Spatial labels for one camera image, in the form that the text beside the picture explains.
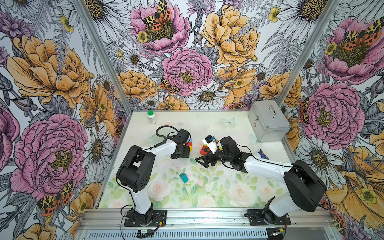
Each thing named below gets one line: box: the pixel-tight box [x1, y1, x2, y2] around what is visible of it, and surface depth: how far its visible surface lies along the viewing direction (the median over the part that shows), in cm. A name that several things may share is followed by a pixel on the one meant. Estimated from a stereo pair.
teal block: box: [179, 172, 189, 184], surface depth 88 cm
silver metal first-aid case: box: [247, 100, 291, 143], surface depth 100 cm
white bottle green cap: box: [147, 110, 157, 125], surface depth 112 cm
